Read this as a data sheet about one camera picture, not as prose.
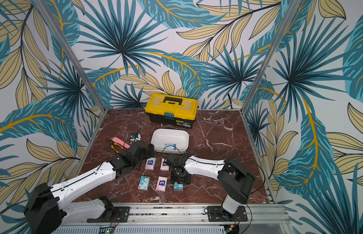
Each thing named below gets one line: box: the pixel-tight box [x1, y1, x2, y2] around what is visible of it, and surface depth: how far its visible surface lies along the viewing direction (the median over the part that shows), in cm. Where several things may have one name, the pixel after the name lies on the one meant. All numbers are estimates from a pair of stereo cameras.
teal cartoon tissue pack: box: [137, 175, 151, 191], surface depth 83 cm
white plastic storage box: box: [150, 128, 190, 155], surface depth 102 cm
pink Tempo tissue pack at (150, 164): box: [144, 156, 157, 172], surface depth 90 cm
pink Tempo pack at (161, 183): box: [155, 175, 168, 193], surface depth 83 cm
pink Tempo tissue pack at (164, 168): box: [160, 157, 170, 172], surface depth 89 cm
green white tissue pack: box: [173, 181, 184, 192], surface depth 82 cm
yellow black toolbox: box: [144, 93, 199, 129], surface depth 102 cm
